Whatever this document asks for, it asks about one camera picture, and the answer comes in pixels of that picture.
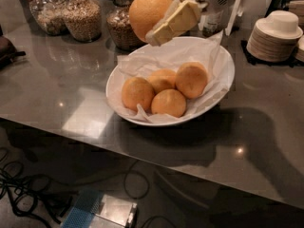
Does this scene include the left glass grain jar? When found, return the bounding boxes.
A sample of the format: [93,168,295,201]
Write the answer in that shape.
[63,0,102,43]

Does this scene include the black floor cables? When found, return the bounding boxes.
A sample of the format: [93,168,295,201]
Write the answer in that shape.
[0,146,179,228]

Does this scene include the black mat under plates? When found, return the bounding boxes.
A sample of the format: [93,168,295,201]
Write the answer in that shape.
[240,40,304,67]

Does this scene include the stack of paper plates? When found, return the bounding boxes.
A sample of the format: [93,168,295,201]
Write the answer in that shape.
[246,10,303,63]

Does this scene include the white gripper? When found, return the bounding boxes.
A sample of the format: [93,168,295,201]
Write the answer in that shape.
[145,0,236,46]

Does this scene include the white stand frame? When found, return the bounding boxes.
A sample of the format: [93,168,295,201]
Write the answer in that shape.
[199,0,243,36]

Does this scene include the back left glass jar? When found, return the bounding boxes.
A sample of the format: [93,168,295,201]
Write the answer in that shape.
[29,0,67,36]

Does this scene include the orange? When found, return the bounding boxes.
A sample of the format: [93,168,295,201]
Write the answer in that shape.
[176,62,208,99]
[151,89,187,118]
[122,77,155,111]
[147,68,176,93]
[129,0,172,42]

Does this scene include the blue and silver floor box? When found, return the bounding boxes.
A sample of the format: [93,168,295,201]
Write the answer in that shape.
[61,189,137,228]

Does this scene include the middle glass granola jar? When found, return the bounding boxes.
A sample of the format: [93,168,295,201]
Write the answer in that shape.
[106,0,144,51]

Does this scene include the white paper liner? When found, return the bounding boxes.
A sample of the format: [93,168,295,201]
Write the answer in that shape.
[107,31,232,124]

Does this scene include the white ceramic bowl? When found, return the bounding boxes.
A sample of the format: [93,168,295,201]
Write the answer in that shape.
[105,36,236,127]

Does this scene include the clear glass bottle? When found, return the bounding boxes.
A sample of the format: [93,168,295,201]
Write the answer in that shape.
[202,11,222,37]

